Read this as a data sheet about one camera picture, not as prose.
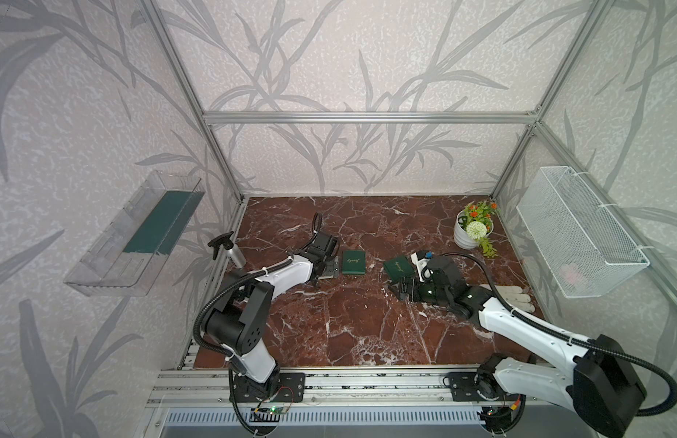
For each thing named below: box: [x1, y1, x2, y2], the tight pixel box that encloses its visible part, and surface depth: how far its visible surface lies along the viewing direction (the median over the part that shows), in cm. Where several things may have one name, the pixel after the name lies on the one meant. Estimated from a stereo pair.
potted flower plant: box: [453, 199, 499, 259], surface depth 95 cm
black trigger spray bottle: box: [207, 230, 247, 270], surface depth 91 cm
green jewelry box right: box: [383, 255, 415, 282], surface depth 96 cm
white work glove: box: [479, 283, 536, 313], surface depth 93 cm
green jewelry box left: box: [342, 250, 366, 275], surface depth 98 cm
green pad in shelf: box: [123, 189, 206, 256], surface depth 69 cm
